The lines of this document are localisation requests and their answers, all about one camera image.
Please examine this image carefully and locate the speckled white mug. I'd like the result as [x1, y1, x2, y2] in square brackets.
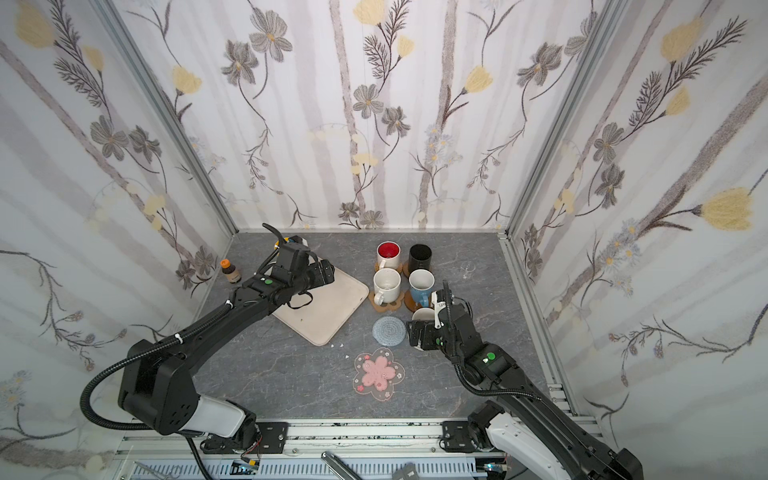
[373, 268, 401, 304]

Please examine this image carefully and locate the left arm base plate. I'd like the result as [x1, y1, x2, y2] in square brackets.
[200, 421, 289, 455]

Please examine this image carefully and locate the pink flower coaster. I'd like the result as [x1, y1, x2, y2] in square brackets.
[353, 347, 406, 402]

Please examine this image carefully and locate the black mug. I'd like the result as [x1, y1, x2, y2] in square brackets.
[408, 243, 433, 275]

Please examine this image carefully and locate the cork paw print coaster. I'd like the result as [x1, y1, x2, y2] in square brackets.
[368, 292, 405, 313]

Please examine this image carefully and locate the grey round coaster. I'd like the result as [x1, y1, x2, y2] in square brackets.
[372, 316, 407, 347]

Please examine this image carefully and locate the lavender mug white inside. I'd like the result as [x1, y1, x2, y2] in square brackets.
[411, 308, 435, 322]

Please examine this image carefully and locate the small brown bottle orange cap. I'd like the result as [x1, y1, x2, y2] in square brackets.
[220, 259, 242, 284]

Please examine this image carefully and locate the white mug red inside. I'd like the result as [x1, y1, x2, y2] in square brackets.
[375, 241, 402, 272]

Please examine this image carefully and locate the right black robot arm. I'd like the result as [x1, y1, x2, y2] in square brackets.
[420, 289, 644, 479]

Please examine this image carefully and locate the beige serving tray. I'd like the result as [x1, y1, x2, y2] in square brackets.
[274, 269, 370, 346]

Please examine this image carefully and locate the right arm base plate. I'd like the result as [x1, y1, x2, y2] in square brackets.
[439, 420, 496, 453]

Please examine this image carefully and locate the aluminium frame rail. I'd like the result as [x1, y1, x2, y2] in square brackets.
[104, 418, 541, 479]

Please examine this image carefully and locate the blue floral mug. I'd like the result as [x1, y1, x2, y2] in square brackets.
[409, 269, 435, 308]

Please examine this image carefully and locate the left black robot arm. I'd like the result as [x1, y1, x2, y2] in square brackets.
[79, 237, 335, 439]

